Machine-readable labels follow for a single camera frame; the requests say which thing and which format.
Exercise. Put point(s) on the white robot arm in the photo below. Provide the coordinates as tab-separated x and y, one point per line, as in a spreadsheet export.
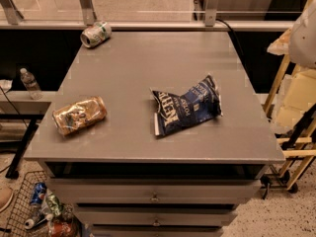
302	41

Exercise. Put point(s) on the green and white soda can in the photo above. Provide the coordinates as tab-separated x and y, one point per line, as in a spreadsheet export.
96	34

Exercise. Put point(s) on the green crushed can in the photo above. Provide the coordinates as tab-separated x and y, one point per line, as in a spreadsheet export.
54	204

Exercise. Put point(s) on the blue pepsi can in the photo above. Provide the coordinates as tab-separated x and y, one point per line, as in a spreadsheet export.
38	193

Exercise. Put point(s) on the red soda can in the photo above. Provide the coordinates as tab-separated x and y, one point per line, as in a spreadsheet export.
62	229

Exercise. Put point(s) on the white can in basket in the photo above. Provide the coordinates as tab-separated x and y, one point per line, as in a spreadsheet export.
32	222

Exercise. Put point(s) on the grey drawer cabinet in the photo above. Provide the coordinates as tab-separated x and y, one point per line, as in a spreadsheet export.
122	177

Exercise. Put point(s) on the blue kettle chips bag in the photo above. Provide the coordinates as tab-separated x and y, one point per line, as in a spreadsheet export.
201	103

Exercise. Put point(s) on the clear plastic water bottle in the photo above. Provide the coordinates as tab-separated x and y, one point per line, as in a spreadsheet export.
31	84

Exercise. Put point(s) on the grey side bench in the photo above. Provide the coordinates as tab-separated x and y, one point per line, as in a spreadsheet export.
19	106

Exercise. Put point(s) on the wire basket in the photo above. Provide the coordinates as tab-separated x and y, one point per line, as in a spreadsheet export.
21	206

